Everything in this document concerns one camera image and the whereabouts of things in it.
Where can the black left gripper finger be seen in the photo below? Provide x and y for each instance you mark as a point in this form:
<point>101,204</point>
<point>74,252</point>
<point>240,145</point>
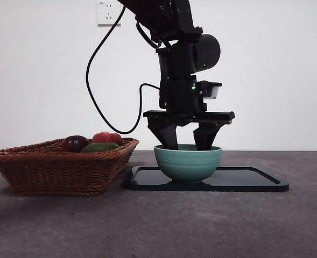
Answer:
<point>166,135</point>
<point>205,135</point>

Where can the teal ribbed bowl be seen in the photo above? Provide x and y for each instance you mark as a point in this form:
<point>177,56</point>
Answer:
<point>187,166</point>

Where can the dark rectangular tray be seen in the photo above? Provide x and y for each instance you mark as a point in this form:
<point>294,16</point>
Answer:
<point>241,180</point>

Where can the red apple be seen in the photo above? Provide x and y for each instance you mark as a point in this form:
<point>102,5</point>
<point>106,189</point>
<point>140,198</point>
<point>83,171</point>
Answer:
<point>107,137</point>

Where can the green avocado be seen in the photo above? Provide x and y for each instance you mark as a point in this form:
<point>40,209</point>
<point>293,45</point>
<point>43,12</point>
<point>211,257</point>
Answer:
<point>99,147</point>

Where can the dark purple fruit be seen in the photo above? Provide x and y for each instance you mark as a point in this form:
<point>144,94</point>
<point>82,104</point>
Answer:
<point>73,143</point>

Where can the brown wicker basket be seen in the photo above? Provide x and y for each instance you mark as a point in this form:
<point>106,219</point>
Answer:
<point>53,174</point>

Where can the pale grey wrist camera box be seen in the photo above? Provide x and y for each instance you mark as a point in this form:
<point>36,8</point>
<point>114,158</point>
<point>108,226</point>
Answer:
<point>212,91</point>

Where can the white wall socket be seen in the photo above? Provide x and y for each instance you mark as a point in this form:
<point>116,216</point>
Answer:
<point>105,13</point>

